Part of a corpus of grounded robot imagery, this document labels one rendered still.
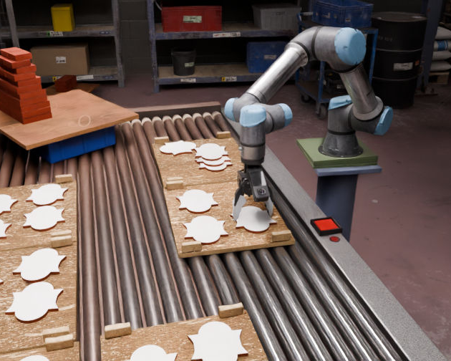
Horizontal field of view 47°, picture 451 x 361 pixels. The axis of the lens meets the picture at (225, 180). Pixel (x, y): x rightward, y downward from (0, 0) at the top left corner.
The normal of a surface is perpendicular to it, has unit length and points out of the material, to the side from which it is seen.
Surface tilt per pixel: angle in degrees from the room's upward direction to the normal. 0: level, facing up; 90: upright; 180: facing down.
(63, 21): 90
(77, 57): 90
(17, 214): 0
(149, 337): 0
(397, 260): 0
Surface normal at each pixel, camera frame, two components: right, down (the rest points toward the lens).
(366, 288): 0.00, -0.89
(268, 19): 0.24, 0.53
